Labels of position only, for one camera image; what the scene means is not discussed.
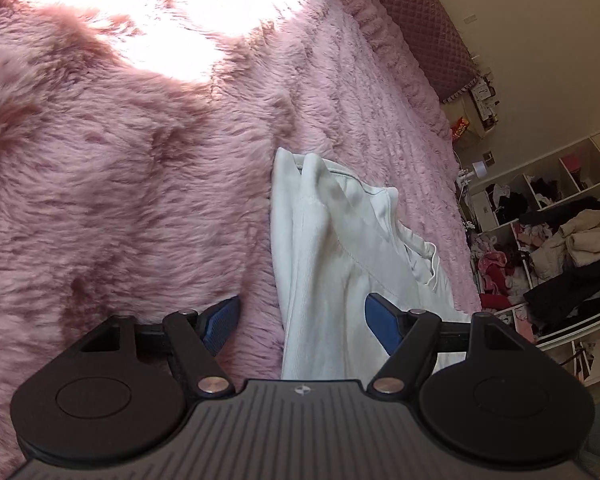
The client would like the white open wardrobe shelf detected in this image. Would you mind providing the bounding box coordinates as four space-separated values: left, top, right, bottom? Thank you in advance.
464 133 600 387

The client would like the red snack bag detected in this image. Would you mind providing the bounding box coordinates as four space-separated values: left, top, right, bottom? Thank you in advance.
451 116 470 143

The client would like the white bedside lamp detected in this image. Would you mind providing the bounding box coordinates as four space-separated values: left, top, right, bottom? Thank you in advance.
458 160 488 182

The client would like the pink fluffy bed blanket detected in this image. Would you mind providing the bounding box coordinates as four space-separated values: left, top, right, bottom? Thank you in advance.
0 0 479 479

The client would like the white Nevada sweatshirt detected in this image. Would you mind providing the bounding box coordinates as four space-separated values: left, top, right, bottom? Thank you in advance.
271 148 470 384

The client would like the purple quilted headboard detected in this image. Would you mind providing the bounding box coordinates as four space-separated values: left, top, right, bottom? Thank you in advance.
379 0 479 102

